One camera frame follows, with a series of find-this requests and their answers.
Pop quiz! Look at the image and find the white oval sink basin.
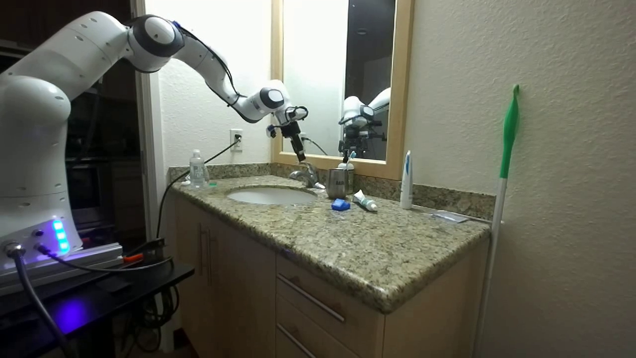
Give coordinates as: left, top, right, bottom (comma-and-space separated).
227, 185, 318, 207

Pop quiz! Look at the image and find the clear plastic bottle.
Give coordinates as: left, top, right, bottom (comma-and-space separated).
189, 150, 207, 187

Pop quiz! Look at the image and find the wooden vanity cabinet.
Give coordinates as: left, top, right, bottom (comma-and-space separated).
169, 191, 489, 358

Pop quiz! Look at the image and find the white electric toothbrush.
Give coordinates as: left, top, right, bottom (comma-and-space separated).
400, 152, 412, 209

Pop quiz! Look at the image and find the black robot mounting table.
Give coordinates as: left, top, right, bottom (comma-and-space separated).
0, 263, 195, 358

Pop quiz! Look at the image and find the blue lid small jar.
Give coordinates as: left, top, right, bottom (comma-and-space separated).
330, 199, 350, 213

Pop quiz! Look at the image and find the black power cable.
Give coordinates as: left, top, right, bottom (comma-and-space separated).
153, 138, 241, 245

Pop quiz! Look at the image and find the white wall outlet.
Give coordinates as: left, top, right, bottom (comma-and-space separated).
231, 128, 243, 154

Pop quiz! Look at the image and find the chrome sink faucet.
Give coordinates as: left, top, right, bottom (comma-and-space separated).
290, 164, 326, 193

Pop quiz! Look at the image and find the wood framed mirror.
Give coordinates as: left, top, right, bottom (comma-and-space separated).
271, 0, 414, 181

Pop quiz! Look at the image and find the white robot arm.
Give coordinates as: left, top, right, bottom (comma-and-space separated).
0, 10, 308, 255

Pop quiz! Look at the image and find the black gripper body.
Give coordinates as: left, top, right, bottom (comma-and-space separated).
267, 106, 308, 152

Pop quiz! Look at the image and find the orange black clamp front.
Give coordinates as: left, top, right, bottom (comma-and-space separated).
124, 241, 165, 267

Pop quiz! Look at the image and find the white toothpaste tube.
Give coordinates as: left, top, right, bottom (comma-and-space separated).
354, 189, 378, 213

